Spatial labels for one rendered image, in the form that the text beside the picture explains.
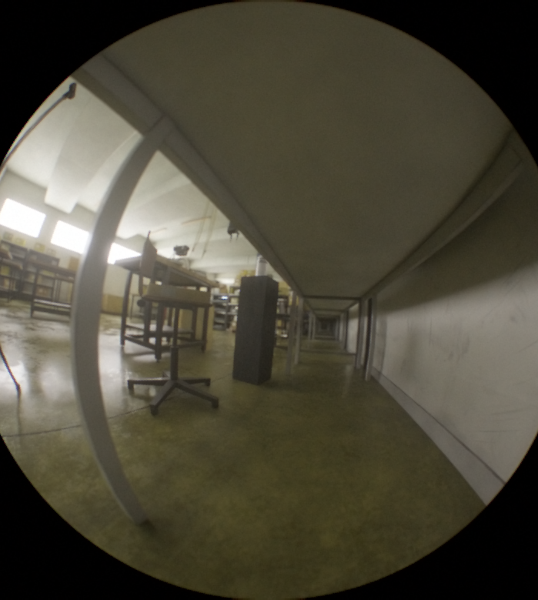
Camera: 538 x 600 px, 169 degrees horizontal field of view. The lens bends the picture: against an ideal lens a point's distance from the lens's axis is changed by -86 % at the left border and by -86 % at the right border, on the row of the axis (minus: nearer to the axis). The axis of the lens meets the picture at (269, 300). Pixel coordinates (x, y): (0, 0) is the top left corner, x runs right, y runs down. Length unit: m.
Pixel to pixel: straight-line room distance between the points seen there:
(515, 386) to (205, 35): 0.97
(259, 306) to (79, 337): 1.24
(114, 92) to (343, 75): 0.38
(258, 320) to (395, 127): 1.32
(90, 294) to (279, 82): 0.44
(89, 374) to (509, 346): 0.92
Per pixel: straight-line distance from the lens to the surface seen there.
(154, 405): 0.94
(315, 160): 0.49
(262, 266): 1.54
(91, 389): 0.31
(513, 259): 0.70
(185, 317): 2.83
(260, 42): 0.38
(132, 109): 0.43
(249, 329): 1.41
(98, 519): 0.60
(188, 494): 0.61
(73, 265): 4.50
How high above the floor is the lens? 0.50
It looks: 7 degrees up
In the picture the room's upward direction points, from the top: 5 degrees clockwise
